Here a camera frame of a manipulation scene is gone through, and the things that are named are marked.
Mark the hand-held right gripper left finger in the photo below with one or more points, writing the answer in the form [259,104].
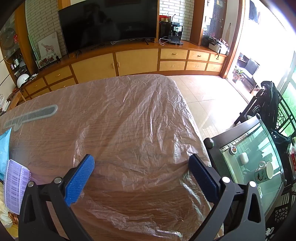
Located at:
[79,178]

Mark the black coffee machine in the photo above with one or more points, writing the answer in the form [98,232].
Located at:
[177,32]

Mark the round badge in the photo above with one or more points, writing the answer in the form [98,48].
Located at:
[232,150]

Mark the dark glass-top side table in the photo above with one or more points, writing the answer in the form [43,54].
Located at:
[249,143]

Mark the light blue shopping bag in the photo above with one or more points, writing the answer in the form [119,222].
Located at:
[4,153]

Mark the giraffe picture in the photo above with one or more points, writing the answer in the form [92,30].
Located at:
[48,47]

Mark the potted plant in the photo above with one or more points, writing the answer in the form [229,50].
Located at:
[237,75]

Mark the dark wooden chair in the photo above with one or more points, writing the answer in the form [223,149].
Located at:
[245,113]

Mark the large black television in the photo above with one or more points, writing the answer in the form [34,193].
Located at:
[108,20]

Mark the flower picture frame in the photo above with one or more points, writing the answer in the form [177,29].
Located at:
[46,62]

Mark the black jacket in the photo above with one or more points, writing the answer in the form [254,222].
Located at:
[270,104]

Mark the dark outdoor bench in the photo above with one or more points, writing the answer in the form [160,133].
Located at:
[251,67]

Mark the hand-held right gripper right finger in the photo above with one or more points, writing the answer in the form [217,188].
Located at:
[203,177]

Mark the black box appliance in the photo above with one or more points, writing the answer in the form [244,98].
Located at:
[165,31]

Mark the white helmet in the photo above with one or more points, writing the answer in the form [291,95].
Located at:
[22,80]

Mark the white earbuds case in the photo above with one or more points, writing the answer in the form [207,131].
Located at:
[243,158]

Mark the white printed mug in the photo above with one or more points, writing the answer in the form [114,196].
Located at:
[263,175]

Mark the long wooden cabinet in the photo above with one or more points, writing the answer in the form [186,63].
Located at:
[136,61]

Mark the stack of books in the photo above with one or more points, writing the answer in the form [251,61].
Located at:
[4,105]

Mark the black bag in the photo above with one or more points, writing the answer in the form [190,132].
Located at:
[281,141]

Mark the hanging dark garment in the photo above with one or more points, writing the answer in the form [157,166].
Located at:
[253,11]

